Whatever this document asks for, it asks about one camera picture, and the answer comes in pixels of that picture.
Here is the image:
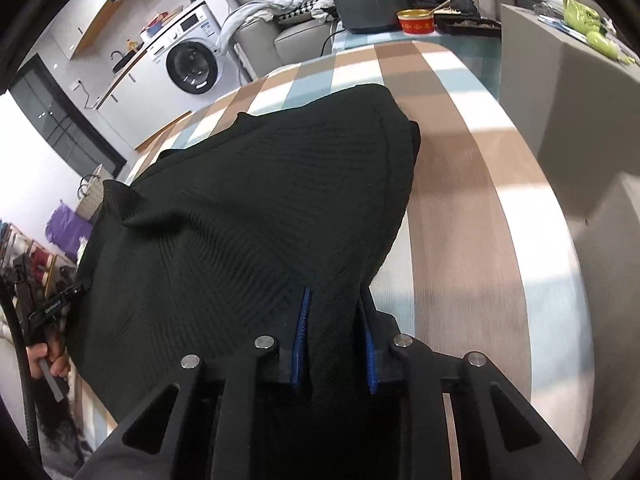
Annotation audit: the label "dark glass door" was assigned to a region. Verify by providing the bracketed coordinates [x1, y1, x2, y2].
[9, 52, 128, 181]

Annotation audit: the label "white upper kitchen cabinets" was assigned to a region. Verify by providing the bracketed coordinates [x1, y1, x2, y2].
[30, 0, 186, 61]

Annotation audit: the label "houndstooth pillow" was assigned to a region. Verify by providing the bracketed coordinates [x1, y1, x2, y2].
[277, 0, 331, 23]

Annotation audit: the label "white lower kitchen cabinets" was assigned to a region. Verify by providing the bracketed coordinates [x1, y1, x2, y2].
[95, 45, 196, 148]

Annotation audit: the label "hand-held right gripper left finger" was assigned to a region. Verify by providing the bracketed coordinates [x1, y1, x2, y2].
[75, 287, 313, 480]

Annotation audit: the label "black knit sweater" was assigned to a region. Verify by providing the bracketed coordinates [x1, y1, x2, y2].
[65, 82, 422, 480]

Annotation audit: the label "red bowl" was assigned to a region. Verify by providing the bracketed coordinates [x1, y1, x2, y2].
[396, 8, 436, 36]

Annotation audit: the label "black rice cooker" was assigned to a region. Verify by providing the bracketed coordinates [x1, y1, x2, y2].
[331, 0, 416, 35]

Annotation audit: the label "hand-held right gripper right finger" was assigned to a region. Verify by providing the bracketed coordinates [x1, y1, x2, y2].
[357, 294, 591, 480]

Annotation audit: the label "white kitchen cabinets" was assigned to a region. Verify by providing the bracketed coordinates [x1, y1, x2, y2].
[30, 0, 186, 61]
[95, 45, 196, 148]

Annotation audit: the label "grey sofa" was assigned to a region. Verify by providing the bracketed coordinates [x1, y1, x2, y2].
[225, 0, 506, 68]

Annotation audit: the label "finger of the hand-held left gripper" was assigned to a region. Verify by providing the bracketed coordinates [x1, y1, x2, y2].
[59, 280, 90, 306]

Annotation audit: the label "green toy figure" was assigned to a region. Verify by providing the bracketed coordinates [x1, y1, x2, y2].
[562, 0, 638, 66]

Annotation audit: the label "black food tray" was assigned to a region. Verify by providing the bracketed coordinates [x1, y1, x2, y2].
[434, 14, 502, 37]

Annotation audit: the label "light grey hoodie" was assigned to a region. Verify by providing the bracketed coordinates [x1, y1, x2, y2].
[219, 0, 301, 53]

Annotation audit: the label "purple bag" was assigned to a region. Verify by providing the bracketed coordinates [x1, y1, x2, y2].
[44, 199, 93, 261]

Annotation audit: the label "person's left hand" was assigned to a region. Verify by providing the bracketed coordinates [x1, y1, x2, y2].
[25, 332, 71, 380]

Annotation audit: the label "person's left forearm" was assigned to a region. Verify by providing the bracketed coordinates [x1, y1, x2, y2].
[35, 380, 86, 466]

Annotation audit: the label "glass coffee table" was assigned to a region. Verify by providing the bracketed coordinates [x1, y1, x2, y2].
[330, 27, 503, 101]

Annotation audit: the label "tall grey side cabinet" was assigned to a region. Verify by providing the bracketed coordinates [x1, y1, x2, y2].
[500, 2, 640, 216]

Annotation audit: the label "low grey side cabinet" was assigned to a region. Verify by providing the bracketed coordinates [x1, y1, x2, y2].
[570, 170, 640, 466]

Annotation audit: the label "white washing machine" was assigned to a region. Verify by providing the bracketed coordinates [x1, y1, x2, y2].
[142, 0, 236, 103]

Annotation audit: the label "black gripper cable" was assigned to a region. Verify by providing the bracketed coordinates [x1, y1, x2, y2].
[0, 280, 41, 461]

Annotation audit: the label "woven laundry basket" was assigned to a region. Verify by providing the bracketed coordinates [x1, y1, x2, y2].
[77, 165, 118, 221]

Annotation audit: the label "wooden shoe rack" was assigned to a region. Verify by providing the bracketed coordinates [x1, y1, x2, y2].
[0, 222, 81, 311]

